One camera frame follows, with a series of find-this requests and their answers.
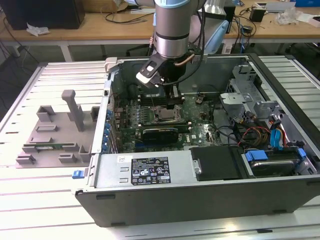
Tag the thin metal locking lever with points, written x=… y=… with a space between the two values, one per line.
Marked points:
x=152 y=102

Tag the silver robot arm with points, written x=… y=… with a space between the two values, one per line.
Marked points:
x=171 y=25

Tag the CPU socket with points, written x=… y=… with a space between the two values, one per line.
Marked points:
x=157 y=113

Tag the round coin cell battery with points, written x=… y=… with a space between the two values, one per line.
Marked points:
x=199 y=100

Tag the black graphics card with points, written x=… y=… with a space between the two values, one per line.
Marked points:
x=160 y=136

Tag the green motherboard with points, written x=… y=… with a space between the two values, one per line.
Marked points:
x=197 y=132

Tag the blue slot retainer clip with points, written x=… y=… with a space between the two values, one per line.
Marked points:
x=107 y=125
x=105 y=145
x=106 y=136
x=109 y=114

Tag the silver metal drive cage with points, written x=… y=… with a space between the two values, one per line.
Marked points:
x=247 y=100

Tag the black upright box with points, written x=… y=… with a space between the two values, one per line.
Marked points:
x=231 y=17

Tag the wooden desk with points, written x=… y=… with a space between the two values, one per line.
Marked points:
x=100 y=30

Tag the small black adapter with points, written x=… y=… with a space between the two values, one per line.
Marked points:
x=247 y=29

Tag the brown cardboard piece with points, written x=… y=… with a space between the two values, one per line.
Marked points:
x=117 y=5

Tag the black power connector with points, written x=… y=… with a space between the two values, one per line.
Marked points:
x=250 y=116

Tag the black plastic bay cover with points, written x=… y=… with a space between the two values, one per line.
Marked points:
x=217 y=162

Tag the small black box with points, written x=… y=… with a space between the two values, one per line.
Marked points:
x=257 y=13

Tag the silver power supply box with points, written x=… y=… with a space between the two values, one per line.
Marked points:
x=112 y=170

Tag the crumpled clear plastic bag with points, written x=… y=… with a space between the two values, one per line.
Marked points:
x=287 y=16

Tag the open grey PC case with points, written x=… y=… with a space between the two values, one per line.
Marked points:
x=175 y=205

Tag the grey plastic parts rack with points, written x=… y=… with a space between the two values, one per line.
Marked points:
x=50 y=135

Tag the hard disk in blue carrier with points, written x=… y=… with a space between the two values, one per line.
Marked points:
x=272 y=167

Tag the blue plastic case latch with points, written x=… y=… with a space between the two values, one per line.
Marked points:
x=78 y=174

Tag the crumpled white paper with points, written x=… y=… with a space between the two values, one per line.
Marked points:
x=37 y=29

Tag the green RAM stick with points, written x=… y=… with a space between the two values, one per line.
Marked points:
x=50 y=146

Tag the black computer tower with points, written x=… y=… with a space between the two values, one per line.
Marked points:
x=42 y=12

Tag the flat white box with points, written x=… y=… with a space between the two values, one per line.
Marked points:
x=308 y=19

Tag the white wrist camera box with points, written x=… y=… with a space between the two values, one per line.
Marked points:
x=145 y=77

